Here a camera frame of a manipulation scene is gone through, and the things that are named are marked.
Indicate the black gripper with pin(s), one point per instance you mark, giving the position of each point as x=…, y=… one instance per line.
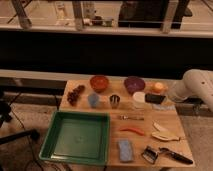
x=153, y=98

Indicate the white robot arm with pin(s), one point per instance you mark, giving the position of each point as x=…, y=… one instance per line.
x=195, y=82

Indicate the white paper cup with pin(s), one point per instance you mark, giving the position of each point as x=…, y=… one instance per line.
x=139, y=100

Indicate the small metal cup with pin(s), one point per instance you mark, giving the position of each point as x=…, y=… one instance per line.
x=114, y=101

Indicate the blue plastic cup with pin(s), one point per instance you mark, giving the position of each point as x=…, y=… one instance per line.
x=93, y=100

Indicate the orange fruit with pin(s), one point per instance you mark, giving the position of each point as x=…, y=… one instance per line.
x=158, y=87

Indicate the blue folded cloth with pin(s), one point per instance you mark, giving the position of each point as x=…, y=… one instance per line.
x=163, y=107

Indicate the purple bowl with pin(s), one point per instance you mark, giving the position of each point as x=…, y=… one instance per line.
x=134, y=84

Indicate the blue sponge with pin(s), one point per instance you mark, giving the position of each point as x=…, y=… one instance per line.
x=125, y=150

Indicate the orange bowl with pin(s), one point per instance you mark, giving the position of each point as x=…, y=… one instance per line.
x=99, y=83

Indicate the black binder clip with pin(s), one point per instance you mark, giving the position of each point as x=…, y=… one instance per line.
x=150, y=154

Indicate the bunch of red grapes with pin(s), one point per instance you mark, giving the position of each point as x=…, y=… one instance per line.
x=73, y=95

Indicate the green plastic tray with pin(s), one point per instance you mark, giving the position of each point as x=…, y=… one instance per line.
x=77, y=138

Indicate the black tripod stand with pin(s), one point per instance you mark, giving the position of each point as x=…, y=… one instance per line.
x=5, y=117

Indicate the black handled peeler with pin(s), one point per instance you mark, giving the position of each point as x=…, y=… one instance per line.
x=175, y=156

